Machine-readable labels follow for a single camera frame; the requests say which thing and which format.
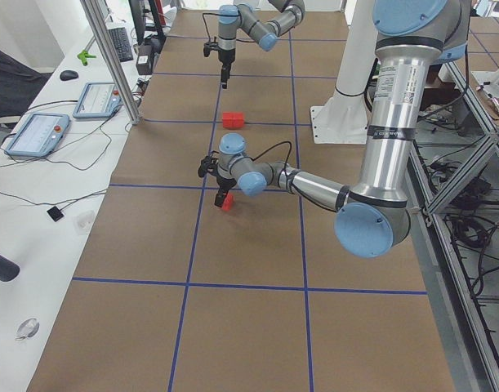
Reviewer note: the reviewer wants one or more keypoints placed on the aluminium truss frame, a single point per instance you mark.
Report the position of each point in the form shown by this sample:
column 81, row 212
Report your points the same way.
column 454, row 187

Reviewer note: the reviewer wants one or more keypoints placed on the black cylindrical handle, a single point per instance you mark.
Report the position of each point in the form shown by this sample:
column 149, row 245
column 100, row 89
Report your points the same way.
column 8, row 269

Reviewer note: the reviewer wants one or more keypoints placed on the aluminium frame post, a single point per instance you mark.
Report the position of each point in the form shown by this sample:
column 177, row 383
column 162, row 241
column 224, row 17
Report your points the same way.
column 100, row 32

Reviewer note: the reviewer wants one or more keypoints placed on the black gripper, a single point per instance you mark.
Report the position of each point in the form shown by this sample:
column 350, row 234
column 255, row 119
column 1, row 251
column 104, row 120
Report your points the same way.
column 223, row 182
column 226, row 57

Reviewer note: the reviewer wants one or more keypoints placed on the teach pendant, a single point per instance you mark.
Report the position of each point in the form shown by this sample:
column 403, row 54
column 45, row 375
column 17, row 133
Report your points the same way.
column 39, row 135
column 98, row 100

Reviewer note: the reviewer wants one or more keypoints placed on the black keyboard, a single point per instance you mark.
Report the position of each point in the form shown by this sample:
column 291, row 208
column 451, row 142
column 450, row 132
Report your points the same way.
column 121, row 43

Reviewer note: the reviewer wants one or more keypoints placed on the green plastic clamp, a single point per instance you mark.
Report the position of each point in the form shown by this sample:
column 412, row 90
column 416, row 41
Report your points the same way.
column 84, row 56

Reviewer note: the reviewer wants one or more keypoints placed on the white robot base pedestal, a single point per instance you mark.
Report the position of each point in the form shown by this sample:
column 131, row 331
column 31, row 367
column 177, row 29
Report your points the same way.
column 343, row 119

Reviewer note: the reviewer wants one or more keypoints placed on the brown paper table mat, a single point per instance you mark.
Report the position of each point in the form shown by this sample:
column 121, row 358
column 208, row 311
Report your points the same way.
column 173, row 294

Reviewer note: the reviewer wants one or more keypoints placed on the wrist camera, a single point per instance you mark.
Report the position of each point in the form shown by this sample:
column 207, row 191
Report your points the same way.
column 208, row 166
column 210, row 46

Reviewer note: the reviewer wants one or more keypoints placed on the black power adapter box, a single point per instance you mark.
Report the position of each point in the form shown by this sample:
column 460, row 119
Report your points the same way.
column 145, row 59

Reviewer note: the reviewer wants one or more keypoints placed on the clear plastic packet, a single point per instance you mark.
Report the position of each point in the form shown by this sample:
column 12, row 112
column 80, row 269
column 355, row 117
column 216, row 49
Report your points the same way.
column 83, row 222

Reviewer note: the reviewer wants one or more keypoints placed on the clear plastic disc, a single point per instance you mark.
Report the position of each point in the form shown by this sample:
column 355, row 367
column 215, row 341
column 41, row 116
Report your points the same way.
column 27, row 329

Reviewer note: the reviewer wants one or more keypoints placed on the near teach pendant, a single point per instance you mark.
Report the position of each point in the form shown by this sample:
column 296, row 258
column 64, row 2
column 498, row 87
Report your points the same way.
column 39, row 135

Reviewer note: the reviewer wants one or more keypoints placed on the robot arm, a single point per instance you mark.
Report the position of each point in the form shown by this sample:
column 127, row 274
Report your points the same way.
column 370, row 207
column 265, row 34

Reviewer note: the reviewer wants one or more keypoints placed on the red foam block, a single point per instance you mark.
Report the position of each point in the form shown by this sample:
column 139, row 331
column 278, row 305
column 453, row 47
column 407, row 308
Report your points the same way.
column 237, row 120
column 228, row 120
column 227, row 203

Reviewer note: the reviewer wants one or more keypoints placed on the small black square device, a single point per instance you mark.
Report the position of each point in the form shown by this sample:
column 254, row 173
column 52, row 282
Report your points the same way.
column 55, row 213

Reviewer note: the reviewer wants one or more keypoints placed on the black computer mouse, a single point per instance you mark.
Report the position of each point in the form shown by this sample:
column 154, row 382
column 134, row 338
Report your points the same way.
column 68, row 75

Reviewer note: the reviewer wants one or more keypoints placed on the far teach pendant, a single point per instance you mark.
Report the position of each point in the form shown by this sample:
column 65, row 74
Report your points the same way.
column 98, row 100

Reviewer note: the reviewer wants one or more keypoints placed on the seated person in black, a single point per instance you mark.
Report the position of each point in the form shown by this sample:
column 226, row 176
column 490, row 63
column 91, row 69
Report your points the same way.
column 19, row 86

